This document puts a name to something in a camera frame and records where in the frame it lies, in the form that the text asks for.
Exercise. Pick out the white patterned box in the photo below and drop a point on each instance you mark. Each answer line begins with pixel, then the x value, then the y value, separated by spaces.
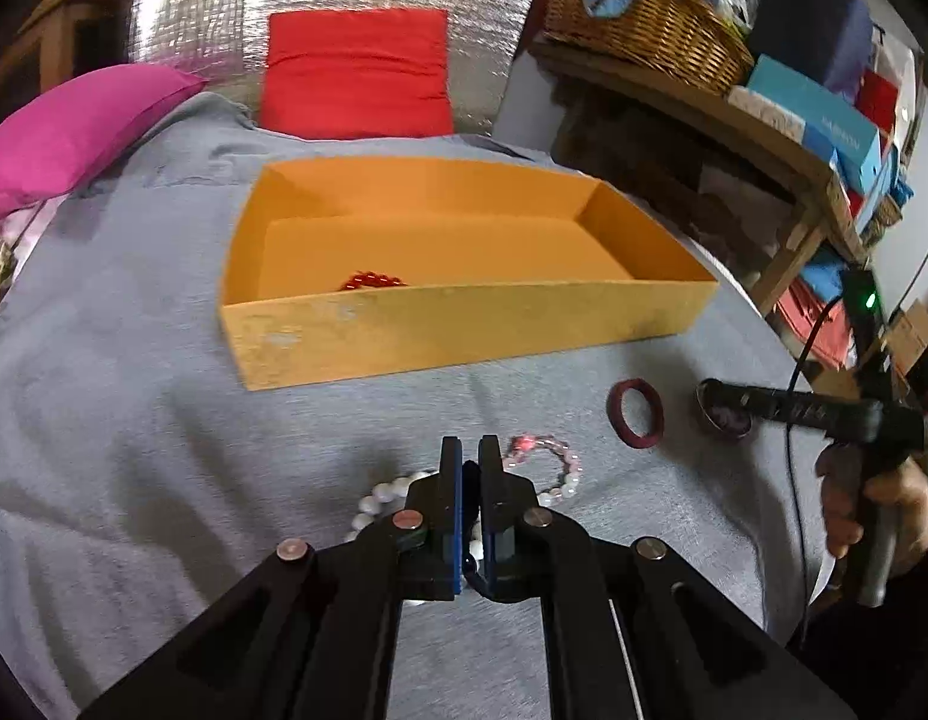
pixel 767 114

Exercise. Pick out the wicker basket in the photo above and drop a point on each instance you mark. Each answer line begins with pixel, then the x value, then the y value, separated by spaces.
pixel 659 30

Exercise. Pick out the small red box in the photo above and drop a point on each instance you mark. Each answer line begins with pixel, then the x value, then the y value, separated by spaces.
pixel 880 101

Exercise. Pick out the wooden cabinet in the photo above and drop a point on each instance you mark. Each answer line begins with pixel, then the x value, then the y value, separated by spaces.
pixel 44 22

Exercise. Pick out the silver foil insulation sheet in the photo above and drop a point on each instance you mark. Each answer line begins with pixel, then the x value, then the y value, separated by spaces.
pixel 209 0

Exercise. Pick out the grey blanket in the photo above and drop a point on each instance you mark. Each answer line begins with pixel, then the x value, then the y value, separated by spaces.
pixel 134 390

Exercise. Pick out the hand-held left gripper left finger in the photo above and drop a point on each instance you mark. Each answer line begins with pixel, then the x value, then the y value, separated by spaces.
pixel 454 517

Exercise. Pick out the orange cardboard box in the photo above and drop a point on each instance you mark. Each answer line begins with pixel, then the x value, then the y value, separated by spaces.
pixel 434 270

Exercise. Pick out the dark red bangle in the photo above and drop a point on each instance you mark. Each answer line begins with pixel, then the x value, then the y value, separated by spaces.
pixel 625 431

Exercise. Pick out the person's right hand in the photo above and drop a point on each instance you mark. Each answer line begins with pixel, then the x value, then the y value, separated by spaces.
pixel 910 510

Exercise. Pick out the red pillow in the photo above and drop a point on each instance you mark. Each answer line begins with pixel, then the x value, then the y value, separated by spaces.
pixel 359 75

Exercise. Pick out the brown cardboard carton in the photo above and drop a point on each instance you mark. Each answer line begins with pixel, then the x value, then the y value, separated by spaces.
pixel 912 330

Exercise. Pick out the wooden shelf table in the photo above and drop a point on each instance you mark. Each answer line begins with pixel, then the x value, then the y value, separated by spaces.
pixel 771 142

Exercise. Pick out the blue cardboard box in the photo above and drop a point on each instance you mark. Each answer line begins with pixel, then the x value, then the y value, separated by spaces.
pixel 823 112

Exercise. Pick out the magenta pillow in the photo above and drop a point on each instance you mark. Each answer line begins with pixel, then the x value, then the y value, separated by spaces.
pixel 74 127

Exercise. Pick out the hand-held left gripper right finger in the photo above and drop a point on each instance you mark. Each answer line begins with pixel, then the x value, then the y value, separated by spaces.
pixel 485 517

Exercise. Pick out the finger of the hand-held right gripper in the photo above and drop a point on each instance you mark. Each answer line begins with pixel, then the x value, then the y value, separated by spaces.
pixel 801 406

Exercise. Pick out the navy blue box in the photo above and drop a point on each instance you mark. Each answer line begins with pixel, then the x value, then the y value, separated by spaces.
pixel 808 22

